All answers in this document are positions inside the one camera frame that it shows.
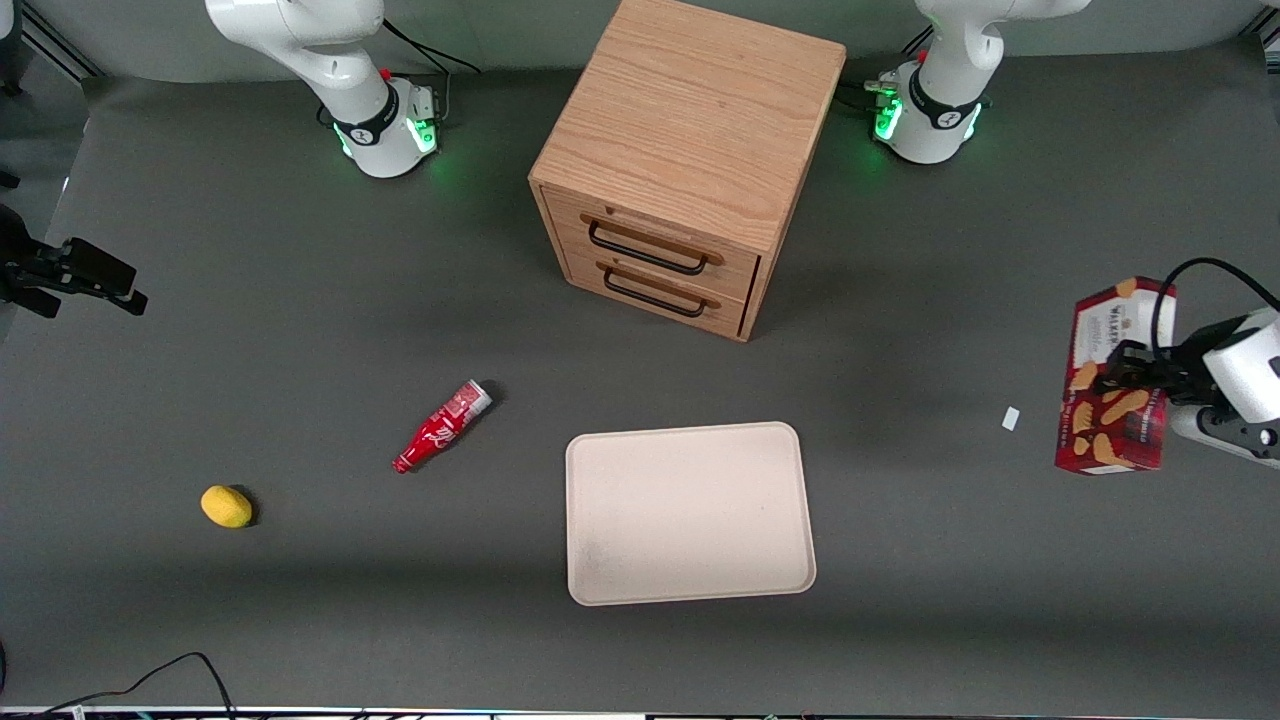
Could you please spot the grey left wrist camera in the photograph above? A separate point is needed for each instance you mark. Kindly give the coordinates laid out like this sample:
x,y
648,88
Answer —
x,y
1225,430

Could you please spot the red cola bottle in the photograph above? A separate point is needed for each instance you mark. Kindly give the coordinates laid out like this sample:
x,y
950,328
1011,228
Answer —
x,y
440,427

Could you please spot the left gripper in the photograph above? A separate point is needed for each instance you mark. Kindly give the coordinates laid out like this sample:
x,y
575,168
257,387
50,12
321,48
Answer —
x,y
1172,374

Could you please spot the red cookie box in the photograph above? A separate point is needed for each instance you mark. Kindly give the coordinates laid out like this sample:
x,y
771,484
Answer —
x,y
1115,420

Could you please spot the yellow lemon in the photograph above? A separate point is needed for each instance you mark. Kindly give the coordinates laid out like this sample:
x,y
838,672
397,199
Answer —
x,y
226,506

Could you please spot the small white paper scrap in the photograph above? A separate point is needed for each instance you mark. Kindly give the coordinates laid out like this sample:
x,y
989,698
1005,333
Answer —
x,y
1011,418

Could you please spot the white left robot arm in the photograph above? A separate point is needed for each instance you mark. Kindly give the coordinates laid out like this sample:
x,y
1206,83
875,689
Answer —
x,y
950,90

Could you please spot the wooden drawer front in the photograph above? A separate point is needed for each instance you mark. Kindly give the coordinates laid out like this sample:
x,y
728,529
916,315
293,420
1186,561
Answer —
x,y
650,240
650,295

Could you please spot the wooden drawer cabinet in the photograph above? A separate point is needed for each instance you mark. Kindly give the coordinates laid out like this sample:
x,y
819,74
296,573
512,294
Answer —
x,y
690,140

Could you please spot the beige plastic tray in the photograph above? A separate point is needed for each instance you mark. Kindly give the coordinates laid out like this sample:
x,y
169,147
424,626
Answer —
x,y
688,513

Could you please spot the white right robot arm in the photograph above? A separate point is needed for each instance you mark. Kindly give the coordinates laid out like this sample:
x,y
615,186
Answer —
x,y
350,70

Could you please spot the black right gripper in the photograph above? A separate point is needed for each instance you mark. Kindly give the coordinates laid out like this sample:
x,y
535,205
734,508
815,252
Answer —
x,y
28,272

